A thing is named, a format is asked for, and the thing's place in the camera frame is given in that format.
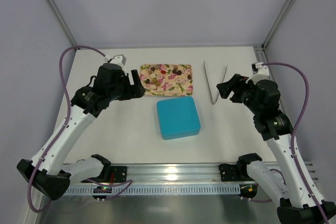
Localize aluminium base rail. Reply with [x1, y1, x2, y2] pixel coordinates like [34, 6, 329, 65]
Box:
[62, 162, 320, 196]

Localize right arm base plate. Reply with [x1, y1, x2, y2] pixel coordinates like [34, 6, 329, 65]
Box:
[218, 164, 253, 182]

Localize metal tongs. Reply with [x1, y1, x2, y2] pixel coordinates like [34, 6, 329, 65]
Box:
[203, 60, 228, 105]

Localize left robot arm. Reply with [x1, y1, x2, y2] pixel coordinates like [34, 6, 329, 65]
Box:
[17, 63, 145, 200]

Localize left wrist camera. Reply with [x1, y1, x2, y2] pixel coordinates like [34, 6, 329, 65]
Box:
[109, 54, 127, 67]

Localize floral rectangular tray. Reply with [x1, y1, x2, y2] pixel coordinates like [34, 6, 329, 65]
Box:
[140, 63, 193, 97]

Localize teal box lid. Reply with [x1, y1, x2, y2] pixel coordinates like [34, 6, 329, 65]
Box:
[156, 97, 201, 140]

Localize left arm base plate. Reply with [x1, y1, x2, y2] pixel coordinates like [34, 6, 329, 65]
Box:
[109, 166, 128, 184]

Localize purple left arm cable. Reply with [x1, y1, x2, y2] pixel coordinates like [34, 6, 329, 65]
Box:
[27, 46, 133, 214]

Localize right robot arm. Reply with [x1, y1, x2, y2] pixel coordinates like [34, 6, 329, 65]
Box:
[216, 74, 335, 223]

